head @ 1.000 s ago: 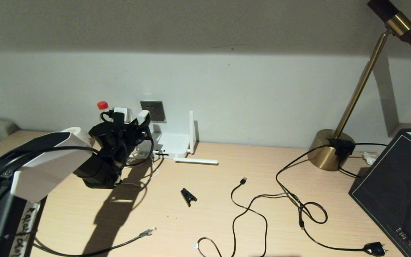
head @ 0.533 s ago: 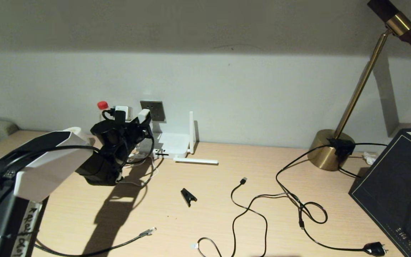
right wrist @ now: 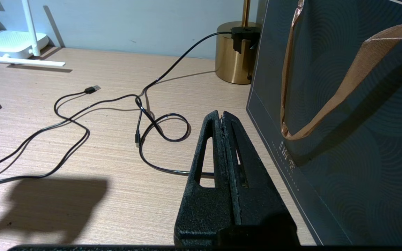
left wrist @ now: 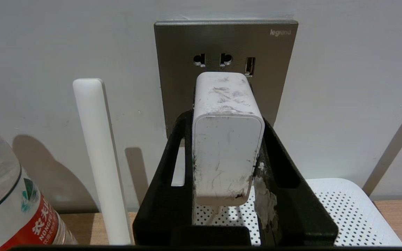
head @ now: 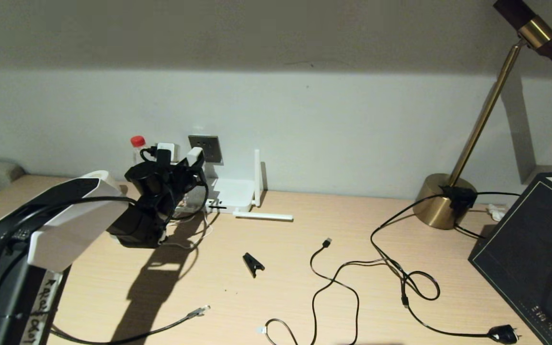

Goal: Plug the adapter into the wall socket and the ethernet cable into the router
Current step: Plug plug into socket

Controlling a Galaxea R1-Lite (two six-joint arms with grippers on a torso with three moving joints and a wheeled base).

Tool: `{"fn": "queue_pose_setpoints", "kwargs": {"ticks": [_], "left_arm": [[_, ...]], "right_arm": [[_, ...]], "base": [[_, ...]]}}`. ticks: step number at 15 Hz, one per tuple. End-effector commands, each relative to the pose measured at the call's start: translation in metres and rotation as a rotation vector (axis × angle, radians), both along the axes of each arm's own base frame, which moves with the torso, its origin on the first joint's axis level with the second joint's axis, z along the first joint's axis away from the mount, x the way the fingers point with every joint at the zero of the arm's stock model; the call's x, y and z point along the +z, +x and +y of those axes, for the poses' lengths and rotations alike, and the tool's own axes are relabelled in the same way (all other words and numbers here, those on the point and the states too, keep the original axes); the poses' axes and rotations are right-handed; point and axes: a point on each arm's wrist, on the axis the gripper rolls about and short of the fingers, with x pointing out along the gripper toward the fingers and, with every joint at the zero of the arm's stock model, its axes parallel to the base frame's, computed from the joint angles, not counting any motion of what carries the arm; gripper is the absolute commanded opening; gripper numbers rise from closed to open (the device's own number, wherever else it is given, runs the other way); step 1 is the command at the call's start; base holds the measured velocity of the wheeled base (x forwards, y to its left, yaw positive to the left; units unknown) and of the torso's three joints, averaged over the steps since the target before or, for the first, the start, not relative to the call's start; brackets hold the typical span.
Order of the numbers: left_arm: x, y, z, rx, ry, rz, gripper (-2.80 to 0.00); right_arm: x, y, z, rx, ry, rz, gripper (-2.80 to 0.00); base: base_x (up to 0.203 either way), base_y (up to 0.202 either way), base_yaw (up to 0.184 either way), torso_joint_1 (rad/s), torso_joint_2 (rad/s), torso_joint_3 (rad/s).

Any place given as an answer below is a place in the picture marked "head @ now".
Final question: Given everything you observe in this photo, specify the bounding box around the brass desk lamp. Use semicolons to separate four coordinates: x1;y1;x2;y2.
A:
412;0;552;230

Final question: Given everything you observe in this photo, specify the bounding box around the black USB cable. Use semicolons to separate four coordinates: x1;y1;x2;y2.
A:
310;238;360;345

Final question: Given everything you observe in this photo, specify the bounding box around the white router with antennas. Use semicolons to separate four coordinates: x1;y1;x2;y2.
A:
204;149;294;222

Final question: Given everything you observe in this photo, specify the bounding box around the thin white power cable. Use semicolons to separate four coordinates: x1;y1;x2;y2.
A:
163;211;214;251

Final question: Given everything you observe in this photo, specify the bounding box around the clear bottle red cap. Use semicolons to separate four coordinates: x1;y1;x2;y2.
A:
130;136;154;166

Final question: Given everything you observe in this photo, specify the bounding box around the black charger block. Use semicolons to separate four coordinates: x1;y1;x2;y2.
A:
441;186;478;211

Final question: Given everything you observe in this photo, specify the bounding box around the white power adapter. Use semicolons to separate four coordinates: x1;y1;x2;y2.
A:
186;147;205;168

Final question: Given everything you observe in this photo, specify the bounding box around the black cable white tip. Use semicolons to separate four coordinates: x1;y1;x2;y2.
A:
257;259;401;345

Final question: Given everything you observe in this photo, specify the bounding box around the small lamp white shade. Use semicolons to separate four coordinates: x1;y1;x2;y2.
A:
84;170;121;192

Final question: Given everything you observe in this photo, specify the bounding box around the white handwritten label tape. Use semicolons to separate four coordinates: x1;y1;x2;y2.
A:
22;273;62;345

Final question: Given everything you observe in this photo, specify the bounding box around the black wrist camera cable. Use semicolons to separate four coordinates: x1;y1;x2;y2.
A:
0;148;209;250

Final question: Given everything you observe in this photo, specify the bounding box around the black ethernet cable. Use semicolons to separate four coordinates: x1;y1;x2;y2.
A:
51;304;211;345

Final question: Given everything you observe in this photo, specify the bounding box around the small black clip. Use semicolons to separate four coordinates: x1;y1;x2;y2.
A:
242;252;265;278

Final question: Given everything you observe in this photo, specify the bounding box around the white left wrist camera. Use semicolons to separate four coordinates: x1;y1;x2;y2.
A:
157;142;180;163

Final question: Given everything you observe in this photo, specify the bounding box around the grey wall socket plate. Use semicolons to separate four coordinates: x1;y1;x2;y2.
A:
188;135;222;163

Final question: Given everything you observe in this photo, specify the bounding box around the black lamp power cord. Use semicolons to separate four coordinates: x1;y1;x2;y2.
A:
370;192;521;345

